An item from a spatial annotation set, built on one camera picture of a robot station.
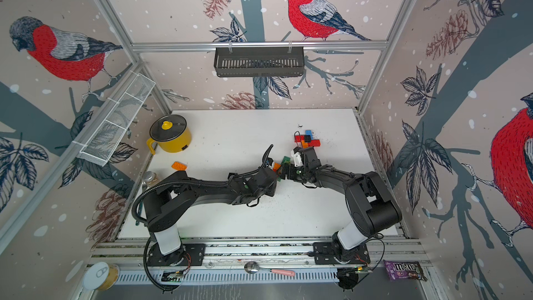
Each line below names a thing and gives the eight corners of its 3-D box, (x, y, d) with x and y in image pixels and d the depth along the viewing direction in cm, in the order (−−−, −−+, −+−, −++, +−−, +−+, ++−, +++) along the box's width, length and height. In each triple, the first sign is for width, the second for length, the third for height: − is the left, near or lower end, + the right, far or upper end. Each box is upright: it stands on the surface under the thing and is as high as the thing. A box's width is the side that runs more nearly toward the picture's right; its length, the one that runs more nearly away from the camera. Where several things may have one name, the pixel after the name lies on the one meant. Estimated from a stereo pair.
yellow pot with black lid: (155, 154, 104) (143, 139, 94) (166, 130, 115) (156, 114, 105) (188, 154, 104) (179, 138, 94) (196, 130, 115) (188, 114, 105)
